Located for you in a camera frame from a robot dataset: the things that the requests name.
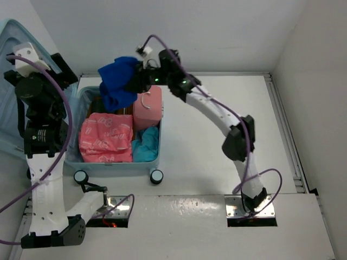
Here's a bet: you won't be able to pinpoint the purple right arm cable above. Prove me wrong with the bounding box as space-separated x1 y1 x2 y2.
140 34 284 217

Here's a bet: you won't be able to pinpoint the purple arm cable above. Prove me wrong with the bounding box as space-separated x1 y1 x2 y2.
0 55 135 245
140 34 284 217

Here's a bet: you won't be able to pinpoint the blue cloth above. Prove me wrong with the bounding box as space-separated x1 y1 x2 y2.
98 56 138 112

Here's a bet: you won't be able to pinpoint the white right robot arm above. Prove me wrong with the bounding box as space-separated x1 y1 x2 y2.
125 47 267 216

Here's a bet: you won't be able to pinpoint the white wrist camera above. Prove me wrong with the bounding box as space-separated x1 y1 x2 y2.
12 42 51 77
136 45 153 68

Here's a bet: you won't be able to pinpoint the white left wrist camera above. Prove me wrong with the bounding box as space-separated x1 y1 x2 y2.
12 42 51 77

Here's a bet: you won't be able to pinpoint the turquoise cloth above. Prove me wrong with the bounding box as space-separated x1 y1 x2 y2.
132 126 159 163

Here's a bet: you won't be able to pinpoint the light blue suitcase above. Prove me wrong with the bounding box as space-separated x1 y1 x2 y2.
1 19 164 184

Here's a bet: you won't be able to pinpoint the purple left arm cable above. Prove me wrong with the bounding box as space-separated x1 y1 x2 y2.
0 55 135 245

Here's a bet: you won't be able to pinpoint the pink printed garment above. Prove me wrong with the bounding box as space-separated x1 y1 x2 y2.
79 113 133 163

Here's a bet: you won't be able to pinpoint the metal base plate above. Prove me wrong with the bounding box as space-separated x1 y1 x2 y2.
224 195 275 219
91 195 134 219

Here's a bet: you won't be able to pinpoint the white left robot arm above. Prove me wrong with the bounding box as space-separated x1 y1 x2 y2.
4 54 106 249

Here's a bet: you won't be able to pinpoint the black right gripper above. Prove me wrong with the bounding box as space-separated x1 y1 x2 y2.
124 61 171 94

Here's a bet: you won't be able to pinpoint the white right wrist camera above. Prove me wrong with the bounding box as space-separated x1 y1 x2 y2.
136 45 153 68

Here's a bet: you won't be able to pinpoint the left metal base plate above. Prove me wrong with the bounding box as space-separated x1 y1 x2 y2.
91 195 134 219

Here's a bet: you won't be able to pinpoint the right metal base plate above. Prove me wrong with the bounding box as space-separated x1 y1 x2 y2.
224 195 275 219

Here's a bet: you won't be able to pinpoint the pink vanity case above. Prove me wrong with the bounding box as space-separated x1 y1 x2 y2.
133 86 162 131

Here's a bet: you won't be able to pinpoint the brown pants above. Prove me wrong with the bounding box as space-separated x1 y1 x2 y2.
86 97 133 118

